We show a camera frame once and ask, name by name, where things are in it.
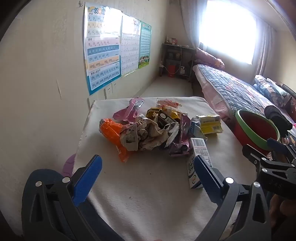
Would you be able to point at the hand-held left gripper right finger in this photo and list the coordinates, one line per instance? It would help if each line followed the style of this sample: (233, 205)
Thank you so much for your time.
(208, 178)

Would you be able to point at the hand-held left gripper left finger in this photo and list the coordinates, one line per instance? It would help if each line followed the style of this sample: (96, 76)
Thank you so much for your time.
(89, 178)

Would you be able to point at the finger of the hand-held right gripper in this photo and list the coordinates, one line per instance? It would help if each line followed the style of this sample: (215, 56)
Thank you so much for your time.
(277, 144)
(251, 151)

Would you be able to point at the red basin with green rim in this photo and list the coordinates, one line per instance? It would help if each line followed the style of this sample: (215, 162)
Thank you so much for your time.
(254, 129)

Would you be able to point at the dark foil floral wrapper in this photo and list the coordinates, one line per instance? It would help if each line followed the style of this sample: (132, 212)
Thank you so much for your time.
(179, 143)

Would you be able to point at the yellow white cardboard box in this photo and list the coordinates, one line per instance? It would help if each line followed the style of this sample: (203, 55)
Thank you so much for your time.
(210, 125)

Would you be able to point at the strawberry print pink wrapper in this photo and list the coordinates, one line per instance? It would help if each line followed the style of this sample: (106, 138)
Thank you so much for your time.
(168, 102)

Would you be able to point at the yellow black snack wrapper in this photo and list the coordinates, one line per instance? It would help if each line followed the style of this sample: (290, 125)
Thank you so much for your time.
(172, 113)
(151, 112)

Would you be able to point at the person's right hand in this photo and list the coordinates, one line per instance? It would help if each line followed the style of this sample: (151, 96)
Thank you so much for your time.
(285, 210)

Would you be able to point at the black cloth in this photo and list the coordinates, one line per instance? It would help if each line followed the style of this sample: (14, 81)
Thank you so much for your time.
(276, 118)

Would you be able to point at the tall white carton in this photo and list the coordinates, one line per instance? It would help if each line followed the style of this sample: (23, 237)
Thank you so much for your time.
(198, 148)

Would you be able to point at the small blue white carton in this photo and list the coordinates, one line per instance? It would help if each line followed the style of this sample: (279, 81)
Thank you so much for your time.
(194, 128)

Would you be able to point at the orange snack wrapper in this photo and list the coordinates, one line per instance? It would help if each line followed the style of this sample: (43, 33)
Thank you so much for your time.
(111, 131)

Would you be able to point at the folded floral blanket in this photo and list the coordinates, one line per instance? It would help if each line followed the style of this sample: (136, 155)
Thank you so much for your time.
(268, 89)

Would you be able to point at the white towel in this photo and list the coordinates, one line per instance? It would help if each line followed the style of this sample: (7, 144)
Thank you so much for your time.
(148, 180)

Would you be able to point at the blue patchwork quilt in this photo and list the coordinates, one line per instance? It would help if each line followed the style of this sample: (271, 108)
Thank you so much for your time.
(231, 85)

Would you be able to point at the crumpled silver paper wrapper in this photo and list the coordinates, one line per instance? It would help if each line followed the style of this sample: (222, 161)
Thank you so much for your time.
(143, 134)

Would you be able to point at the pink foil wrapper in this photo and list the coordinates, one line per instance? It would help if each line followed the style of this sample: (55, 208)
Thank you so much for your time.
(133, 107)

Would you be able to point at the pink pillow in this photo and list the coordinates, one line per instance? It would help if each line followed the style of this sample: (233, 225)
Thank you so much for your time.
(208, 56)

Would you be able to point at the small white box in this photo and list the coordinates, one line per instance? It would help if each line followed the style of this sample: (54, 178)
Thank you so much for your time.
(182, 70)

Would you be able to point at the red bucket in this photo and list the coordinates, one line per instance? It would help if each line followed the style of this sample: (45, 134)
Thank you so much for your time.
(171, 70)

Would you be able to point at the window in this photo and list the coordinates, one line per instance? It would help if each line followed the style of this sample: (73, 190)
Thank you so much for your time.
(229, 30)

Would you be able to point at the dark metal shelf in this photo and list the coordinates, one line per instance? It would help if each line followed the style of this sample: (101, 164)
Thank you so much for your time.
(172, 49)

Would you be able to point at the sheer curtain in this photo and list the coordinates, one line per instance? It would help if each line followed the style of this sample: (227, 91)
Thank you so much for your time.
(190, 23)

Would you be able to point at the white wall socket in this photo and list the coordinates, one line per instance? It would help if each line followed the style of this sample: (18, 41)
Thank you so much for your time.
(106, 93)
(110, 88)

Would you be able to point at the blue letter wall poster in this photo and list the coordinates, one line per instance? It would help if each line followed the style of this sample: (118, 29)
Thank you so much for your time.
(101, 46)

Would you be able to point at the white chart wall poster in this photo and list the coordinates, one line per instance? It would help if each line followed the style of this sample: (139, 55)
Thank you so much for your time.
(130, 44)

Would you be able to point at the green wall poster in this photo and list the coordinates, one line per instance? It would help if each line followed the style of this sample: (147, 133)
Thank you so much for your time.
(144, 41)

